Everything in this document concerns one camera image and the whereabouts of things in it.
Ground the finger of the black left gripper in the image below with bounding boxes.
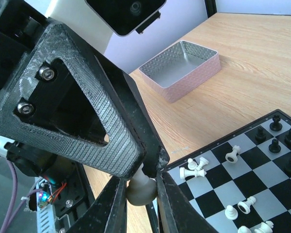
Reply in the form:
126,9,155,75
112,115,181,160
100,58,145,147
96,55,170,177

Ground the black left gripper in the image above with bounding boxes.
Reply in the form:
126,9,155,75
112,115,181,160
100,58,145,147
0,0,145,179

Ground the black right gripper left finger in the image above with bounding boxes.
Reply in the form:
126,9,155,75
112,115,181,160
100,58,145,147
68,176,127,233

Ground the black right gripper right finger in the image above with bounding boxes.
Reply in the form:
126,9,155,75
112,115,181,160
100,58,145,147
156,172,217,233

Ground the white chess pawn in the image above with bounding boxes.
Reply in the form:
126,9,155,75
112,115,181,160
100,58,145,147
225,205,238,220

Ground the black silver chess board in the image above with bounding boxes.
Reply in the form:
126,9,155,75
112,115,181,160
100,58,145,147
165,110,291,233

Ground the black chess pawn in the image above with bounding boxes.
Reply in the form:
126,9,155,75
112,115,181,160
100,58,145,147
269,138,281,153

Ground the black chess rook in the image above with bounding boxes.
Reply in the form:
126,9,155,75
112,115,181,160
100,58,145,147
269,115,282,132

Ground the pink metal tin box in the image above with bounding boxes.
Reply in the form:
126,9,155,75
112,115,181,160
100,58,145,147
139,40,221,103

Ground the light blue cable duct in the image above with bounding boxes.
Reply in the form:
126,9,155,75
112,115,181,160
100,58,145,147
35,177,59,233

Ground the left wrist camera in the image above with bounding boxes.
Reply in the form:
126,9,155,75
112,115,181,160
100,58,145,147
86,0,166,36

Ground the black aluminium frame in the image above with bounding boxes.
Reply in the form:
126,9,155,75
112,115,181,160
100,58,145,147
204,0,217,18

